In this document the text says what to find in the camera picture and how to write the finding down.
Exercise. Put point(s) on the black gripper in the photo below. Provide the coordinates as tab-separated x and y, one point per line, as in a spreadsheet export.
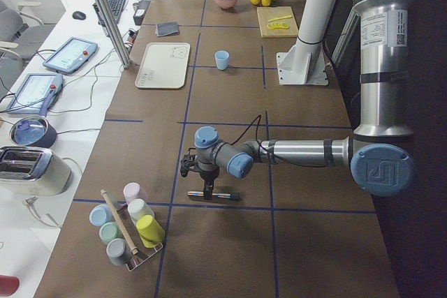
208	176

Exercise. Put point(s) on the steel muddler black tip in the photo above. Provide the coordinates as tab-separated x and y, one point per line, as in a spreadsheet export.
228	196

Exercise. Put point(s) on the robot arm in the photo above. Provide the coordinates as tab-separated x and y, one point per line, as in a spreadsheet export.
374	152

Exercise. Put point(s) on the white cup on rack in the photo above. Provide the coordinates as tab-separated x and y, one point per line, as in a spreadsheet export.
138	208

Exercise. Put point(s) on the lime green cup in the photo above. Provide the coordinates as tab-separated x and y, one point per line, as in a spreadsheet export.
150	231

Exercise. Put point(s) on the pink cup on rack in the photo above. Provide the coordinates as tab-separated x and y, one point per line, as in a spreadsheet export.
133	191

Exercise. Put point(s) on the mint cup on rack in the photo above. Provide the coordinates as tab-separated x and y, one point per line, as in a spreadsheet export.
109	231

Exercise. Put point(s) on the blue cup on rack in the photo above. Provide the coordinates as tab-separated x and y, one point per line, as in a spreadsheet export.
100	215

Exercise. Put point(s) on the grey cup on rack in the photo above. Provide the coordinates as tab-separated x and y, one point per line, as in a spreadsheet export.
118	252

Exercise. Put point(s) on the light blue plastic cup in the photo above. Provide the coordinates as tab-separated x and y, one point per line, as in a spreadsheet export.
221	58

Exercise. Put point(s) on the cream bear serving tray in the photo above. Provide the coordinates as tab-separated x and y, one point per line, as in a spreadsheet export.
163	66

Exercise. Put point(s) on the grey folded cloth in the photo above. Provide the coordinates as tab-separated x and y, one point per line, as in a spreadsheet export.
167	29

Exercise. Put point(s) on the lemon slices row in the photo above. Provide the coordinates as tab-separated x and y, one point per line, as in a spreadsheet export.
278	25

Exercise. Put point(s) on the bamboo cutting board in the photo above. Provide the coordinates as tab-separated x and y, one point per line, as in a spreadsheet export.
266	13

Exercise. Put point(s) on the navy pot with lid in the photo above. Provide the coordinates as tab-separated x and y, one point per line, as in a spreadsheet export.
34	131

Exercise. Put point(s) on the cream toaster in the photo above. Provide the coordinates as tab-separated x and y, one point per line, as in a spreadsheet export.
33	171

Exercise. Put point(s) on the yellow plastic knife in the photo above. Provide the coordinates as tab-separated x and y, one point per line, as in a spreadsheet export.
279	19

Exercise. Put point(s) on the teach pendant far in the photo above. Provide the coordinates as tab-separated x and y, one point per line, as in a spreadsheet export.
71	56

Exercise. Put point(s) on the teach pendant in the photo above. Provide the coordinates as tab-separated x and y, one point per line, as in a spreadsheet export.
37	92
71	56

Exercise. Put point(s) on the black box with label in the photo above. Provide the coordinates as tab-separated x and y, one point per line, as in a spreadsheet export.
140	11

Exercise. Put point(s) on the teach pendant near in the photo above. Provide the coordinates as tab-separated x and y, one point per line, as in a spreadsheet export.
37	92

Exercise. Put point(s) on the black keyboard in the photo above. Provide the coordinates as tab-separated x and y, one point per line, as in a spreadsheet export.
116	7

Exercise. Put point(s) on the black computer mouse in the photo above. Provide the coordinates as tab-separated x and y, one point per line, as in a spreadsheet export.
78	15

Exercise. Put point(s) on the white wire cup rack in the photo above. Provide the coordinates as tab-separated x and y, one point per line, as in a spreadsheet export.
144	253

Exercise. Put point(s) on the wooden rack handle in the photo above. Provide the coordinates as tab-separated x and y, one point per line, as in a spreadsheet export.
119	222

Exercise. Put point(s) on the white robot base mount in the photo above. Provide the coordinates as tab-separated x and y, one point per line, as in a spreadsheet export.
304	63

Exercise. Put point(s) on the aluminium frame post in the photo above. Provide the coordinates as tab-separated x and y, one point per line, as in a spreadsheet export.
113	32

